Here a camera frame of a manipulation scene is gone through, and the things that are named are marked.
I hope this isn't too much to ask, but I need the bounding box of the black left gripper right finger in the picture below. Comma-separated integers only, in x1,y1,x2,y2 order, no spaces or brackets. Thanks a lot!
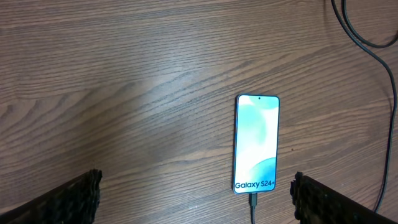
290,172,397,224

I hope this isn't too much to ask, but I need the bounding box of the blue Samsung Galaxy smartphone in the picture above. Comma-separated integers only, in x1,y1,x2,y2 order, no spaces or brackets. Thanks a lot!
232,94,280,194

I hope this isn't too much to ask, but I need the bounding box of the black USB charging cable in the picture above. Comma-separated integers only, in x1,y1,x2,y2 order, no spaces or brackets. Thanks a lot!
248,0,398,224

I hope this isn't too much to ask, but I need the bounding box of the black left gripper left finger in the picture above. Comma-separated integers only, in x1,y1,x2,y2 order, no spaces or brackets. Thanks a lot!
1,169,102,224

